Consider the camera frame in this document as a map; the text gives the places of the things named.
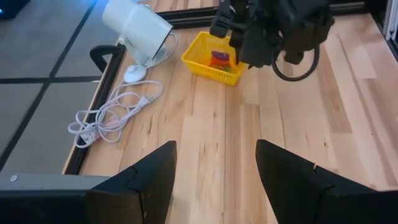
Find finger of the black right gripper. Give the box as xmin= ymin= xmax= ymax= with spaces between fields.
xmin=228 ymin=0 xmax=250 ymax=65
xmin=209 ymin=0 xmax=233 ymax=39

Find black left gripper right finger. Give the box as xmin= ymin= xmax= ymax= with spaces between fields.
xmin=255 ymin=139 xmax=398 ymax=224

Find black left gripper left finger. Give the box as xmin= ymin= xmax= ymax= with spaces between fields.
xmin=0 ymin=140 xmax=178 ymax=224

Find purple spiral coil band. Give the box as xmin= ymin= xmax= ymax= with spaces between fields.
xmin=211 ymin=50 xmax=231 ymax=60

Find yellow plastic basket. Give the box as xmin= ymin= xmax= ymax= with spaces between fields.
xmin=181 ymin=30 xmax=249 ymax=87

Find grey perforated metal shelf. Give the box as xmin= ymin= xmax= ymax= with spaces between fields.
xmin=0 ymin=173 xmax=110 ymax=192

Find white round puck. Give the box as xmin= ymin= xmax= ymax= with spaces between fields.
xmin=123 ymin=64 xmax=147 ymax=84

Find dark blue-lit device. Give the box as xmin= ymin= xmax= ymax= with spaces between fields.
xmin=0 ymin=0 xmax=31 ymax=21

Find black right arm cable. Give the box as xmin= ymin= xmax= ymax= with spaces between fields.
xmin=271 ymin=45 xmax=321 ymax=83

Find white power cable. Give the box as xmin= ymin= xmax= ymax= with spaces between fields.
xmin=67 ymin=30 xmax=179 ymax=149

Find black aluminium table frame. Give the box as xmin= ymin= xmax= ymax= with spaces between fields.
xmin=62 ymin=0 xmax=398 ymax=175

